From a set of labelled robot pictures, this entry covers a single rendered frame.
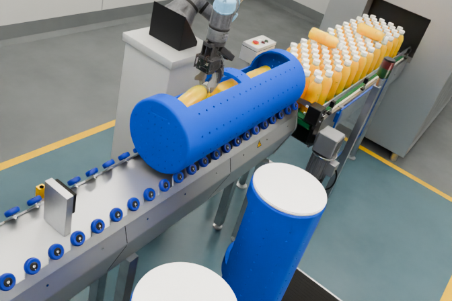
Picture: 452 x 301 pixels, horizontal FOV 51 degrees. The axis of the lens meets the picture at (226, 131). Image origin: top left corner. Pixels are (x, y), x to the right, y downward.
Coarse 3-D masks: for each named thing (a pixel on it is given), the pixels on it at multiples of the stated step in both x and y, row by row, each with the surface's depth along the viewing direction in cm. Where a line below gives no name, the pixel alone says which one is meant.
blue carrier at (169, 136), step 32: (256, 64) 236; (288, 64) 215; (160, 96) 164; (224, 96) 177; (256, 96) 191; (288, 96) 212; (160, 128) 164; (192, 128) 160; (224, 128) 174; (160, 160) 170; (192, 160) 166
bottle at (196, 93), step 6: (192, 90) 173; (198, 90) 173; (204, 90) 175; (180, 96) 171; (186, 96) 170; (192, 96) 171; (198, 96) 172; (204, 96) 174; (186, 102) 169; (192, 102) 170
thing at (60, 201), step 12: (48, 180) 138; (48, 192) 138; (60, 192) 135; (72, 192) 137; (48, 204) 141; (60, 204) 137; (72, 204) 137; (48, 216) 143; (60, 216) 139; (60, 228) 142
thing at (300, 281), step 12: (300, 276) 255; (288, 288) 246; (300, 288) 248; (312, 288) 250; (324, 288) 253; (288, 300) 240; (300, 300) 242; (312, 300) 244; (324, 300) 245; (336, 300) 247
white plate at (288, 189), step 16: (256, 176) 171; (272, 176) 173; (288, 176) 175; (304, 176) 178; (272, 192) 165; (288, 192) 168; (304, 192) 170; (320, 192) 172; (288, 208) 160; (304, 208) 162; (320, 208) 164
